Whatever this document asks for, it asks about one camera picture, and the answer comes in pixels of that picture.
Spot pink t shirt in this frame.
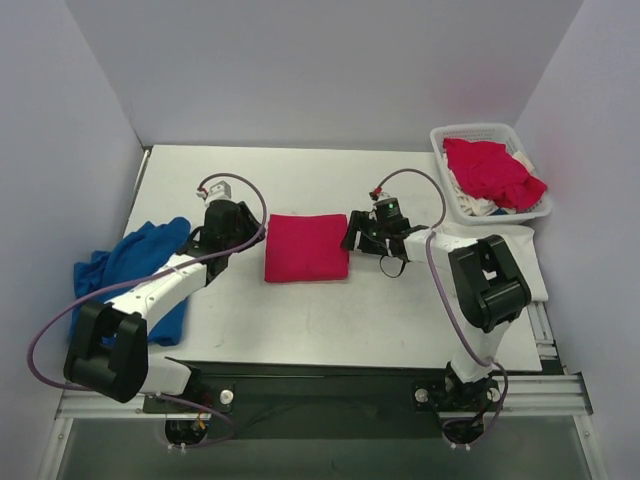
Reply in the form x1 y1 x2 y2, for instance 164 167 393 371
443 138 547 213
264 214 349 284

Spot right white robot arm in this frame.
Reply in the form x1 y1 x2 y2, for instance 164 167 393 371
341 198 531 408

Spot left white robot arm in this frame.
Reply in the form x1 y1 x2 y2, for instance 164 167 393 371
63 199 265 412

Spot blue t shirt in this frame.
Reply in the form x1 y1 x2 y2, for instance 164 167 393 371
73 217 191 347

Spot pink t shirt in basket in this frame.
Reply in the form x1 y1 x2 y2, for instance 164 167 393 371
443 138 547 213

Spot white folded t shirt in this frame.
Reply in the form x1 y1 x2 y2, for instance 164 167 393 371
442 222 549 302

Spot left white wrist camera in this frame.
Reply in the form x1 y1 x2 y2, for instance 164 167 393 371
196 180 232 208

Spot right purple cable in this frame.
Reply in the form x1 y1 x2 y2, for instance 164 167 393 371
369 168 509 446

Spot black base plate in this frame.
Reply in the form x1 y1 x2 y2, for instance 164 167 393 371
143 361 509 445

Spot aluminium frame rail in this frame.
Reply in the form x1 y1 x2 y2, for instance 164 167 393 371
41 293 595 479

